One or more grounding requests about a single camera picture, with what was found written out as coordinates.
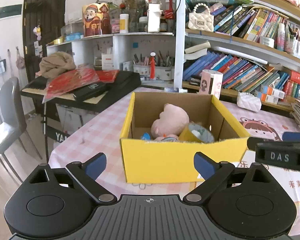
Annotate pink plush pig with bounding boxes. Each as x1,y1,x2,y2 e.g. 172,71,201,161
151,103,190,139

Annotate small blue toy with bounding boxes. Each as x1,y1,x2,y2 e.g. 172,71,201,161
141,133,151,140

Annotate pink checked tablecloth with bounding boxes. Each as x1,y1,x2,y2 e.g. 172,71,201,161
49,95,300,239

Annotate yellow cardboard box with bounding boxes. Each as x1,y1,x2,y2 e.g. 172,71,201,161
120,92,250,184

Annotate black long box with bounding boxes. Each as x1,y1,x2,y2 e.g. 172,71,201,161
72,82,107,102

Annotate grey chair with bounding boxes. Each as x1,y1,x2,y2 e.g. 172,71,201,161
0,77,35,182

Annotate pink cylindrical box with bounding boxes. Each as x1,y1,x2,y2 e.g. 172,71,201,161
199,69,223,99

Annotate red plastic bag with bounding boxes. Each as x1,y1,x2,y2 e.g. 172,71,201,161
41,67,101,104

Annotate black electronic keyboard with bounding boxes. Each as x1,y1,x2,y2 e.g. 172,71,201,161
20,70,143,113

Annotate white pen holder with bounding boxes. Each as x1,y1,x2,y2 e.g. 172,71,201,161
155,66,174,81

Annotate beige folded cloth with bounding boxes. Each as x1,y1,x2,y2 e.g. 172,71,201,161
39,51,76,79

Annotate wooden bookshelf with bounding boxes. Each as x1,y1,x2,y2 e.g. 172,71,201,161
182,0,300,113

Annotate white shelf unit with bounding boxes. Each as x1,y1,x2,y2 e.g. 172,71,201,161
46,0,186,91

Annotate cream quilted handbag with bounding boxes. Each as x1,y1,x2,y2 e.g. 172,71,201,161
188,3,214,32

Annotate red fortune god canister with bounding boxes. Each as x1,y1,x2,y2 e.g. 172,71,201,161
82,3,111,36

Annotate white yellow bottle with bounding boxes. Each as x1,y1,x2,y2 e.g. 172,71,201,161
120,14,129,34

